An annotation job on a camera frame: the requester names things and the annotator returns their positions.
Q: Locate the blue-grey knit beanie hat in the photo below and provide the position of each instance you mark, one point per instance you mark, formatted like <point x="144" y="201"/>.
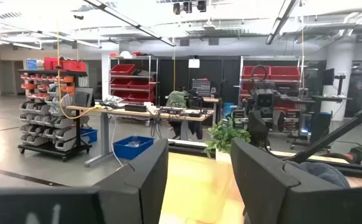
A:
<point x="321" y="172"/>

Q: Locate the black ceiling camera cluster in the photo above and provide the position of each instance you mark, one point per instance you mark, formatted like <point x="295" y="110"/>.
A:
<point x="188" y="7"/>

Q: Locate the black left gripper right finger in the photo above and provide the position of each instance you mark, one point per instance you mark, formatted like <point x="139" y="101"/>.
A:
<point x="261" y="186"/>

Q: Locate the white sign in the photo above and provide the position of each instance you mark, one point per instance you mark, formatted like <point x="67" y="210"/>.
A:
<point x="193" y="63"/>

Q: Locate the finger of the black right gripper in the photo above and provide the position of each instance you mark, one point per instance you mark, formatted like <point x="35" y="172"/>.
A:
<point x="258" y="126"/>

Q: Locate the red storage bins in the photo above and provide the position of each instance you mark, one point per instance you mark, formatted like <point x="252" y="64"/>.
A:
<point x="68" y="64"/>

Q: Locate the green plant in white pot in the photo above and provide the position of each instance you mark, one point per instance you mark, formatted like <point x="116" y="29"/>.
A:
<point x="224" y="137"/>

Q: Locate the wheeled rack of small bins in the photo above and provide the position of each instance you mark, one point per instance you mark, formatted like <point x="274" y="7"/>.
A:
<point x="48" y="118"/>

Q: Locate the black tool organizer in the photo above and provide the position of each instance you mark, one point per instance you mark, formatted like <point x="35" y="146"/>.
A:
<point x="201" y="88"/>

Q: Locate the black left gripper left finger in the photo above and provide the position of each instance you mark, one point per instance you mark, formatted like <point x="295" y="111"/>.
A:
<point x="137" y="193"/>

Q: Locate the black monitor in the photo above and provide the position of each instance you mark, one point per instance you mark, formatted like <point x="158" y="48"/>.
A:
<point x="328" y="76"/>

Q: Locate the blue barrel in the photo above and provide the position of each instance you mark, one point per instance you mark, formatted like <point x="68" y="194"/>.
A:
<point x="229" y="110"/>

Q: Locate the wooden desk with grey legs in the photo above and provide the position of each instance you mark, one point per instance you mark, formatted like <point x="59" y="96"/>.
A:
<point x="143" y="113"/>

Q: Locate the black ceiling light bar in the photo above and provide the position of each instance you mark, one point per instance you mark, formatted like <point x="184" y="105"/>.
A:
<point x="131" y="21"/>
<point x="278" y="23"/>

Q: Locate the green backpack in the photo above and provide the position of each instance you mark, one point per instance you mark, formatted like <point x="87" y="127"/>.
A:
<point x="176" y="99"/>

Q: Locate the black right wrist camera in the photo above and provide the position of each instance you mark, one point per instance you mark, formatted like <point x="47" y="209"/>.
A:
<point x="264" y="99"/>

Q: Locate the blue floor bin with plastic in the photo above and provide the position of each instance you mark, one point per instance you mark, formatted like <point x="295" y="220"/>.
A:
<point x="133" y="147"/>

